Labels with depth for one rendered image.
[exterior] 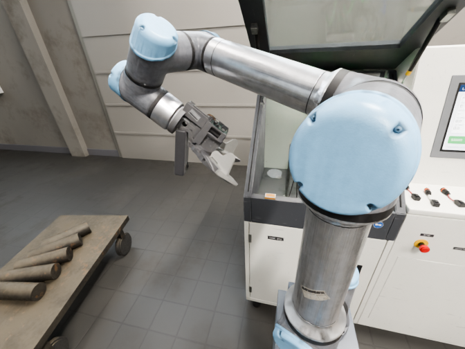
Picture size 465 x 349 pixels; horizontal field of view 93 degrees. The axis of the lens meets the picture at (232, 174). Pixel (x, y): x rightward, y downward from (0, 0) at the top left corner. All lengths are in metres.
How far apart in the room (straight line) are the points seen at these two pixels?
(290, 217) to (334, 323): 0.69
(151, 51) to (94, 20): 3.42
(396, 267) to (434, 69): 0.91
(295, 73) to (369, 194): 0.25
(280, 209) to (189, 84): 2.48
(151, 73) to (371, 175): 0.40
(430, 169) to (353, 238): 1.09
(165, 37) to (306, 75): 0.25
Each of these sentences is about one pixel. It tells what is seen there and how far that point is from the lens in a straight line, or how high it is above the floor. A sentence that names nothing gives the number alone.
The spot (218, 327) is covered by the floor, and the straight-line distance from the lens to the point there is 1.76.
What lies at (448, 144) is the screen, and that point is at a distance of 1.39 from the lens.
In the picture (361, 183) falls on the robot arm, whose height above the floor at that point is 1.47.
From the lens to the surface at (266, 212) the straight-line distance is 1.12.
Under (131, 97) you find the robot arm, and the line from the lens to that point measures 0.54.
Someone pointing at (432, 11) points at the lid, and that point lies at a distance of 1.16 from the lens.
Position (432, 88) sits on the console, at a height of 1.39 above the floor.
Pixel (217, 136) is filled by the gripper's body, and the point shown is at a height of 1.42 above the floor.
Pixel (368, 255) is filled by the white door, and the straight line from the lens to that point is 1.32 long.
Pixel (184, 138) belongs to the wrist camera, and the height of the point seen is 1.41.
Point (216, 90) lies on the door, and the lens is 3.13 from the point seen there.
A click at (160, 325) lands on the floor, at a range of 1.85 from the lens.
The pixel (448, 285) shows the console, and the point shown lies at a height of 0.56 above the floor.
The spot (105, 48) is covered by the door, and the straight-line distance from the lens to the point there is 3.82.
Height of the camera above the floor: 1.59
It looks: 30 degrees down
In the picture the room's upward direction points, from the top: 3 degrees counter-clockwise
